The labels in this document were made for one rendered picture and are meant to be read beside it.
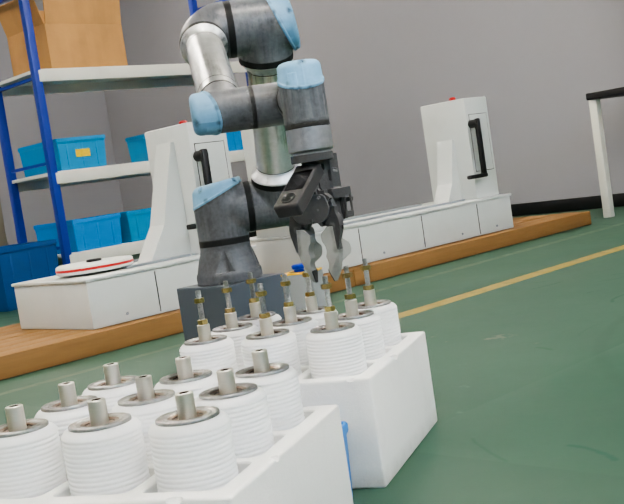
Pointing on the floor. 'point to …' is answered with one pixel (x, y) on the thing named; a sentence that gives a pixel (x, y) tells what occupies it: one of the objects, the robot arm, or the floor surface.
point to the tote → (11, 272)
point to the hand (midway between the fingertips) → (322, 274)
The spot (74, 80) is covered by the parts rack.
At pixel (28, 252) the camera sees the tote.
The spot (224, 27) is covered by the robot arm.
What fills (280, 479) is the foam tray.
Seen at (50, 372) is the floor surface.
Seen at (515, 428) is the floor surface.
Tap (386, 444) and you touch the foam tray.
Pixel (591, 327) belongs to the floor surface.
